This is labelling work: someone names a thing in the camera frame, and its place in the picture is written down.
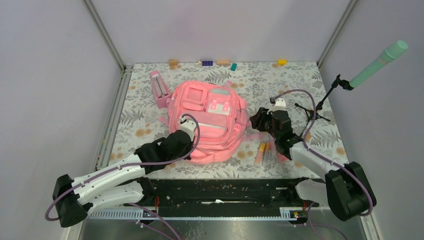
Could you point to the teal toy block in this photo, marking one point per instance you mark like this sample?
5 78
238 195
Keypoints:
233 67

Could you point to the mint green microphone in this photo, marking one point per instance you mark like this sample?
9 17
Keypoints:
390 54

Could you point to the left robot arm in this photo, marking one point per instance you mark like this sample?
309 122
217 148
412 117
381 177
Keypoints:
73 199

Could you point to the pink metronome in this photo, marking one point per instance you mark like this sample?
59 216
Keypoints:
161 92

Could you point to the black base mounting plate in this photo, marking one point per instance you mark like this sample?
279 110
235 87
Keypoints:
223 198

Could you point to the purple toy brick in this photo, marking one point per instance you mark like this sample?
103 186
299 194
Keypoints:
207 63

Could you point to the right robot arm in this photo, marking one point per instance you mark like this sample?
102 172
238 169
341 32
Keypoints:
346 189

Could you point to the wooden block back centre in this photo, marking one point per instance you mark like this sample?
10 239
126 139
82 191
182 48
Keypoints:
223 62

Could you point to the wooden block back left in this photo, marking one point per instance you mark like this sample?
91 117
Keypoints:
173 62

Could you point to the wooden block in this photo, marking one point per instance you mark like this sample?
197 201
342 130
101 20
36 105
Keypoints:
173 62
223 62

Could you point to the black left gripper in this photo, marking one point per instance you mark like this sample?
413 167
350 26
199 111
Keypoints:
189 146

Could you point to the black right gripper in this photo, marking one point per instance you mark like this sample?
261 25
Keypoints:
260 117

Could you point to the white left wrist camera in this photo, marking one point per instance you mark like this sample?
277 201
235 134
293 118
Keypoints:
187 125

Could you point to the pink highlighter pen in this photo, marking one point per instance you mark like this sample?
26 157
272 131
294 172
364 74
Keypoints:
266 153

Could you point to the yellow toy block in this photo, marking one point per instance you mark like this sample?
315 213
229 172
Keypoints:
282 62

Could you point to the black microphone tripod stand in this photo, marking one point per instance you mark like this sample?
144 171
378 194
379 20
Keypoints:
313 114

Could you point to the pink student backpack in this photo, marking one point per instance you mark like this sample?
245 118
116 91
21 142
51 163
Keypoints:
222 117

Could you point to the aluminium frame rail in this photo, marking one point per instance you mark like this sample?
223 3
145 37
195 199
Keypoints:
111 123

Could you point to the floral patterned table mat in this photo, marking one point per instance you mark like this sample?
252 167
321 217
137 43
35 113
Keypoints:
256 82

